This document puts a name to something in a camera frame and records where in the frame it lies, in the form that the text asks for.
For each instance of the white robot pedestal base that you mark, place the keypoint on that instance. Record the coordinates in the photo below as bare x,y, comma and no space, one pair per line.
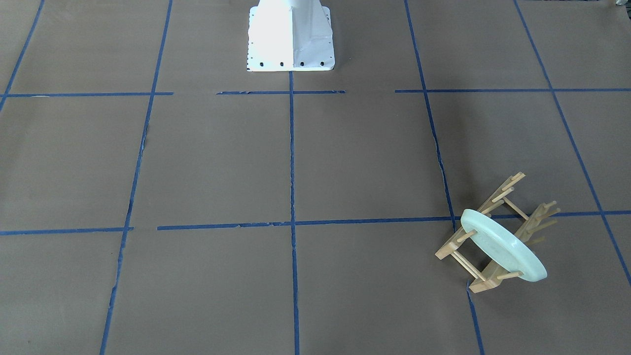
290,35

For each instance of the light green ceramic plate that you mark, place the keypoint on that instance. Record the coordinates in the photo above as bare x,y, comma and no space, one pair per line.
502,246

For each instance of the wooden dish rack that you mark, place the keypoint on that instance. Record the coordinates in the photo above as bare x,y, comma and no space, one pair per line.
493,274

